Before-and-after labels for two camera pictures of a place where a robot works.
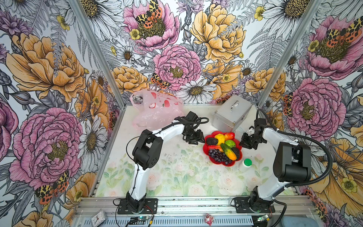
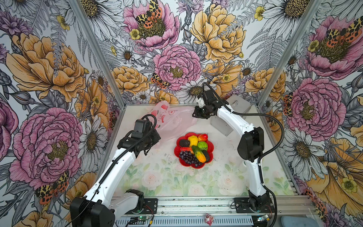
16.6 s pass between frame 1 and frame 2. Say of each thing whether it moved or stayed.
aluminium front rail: stayed
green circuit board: stayed
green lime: moved
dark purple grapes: moved
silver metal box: stayed
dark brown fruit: moved
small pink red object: stayed
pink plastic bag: moved
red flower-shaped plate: moved
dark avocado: moved
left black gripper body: moved
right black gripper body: moved
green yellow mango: moved
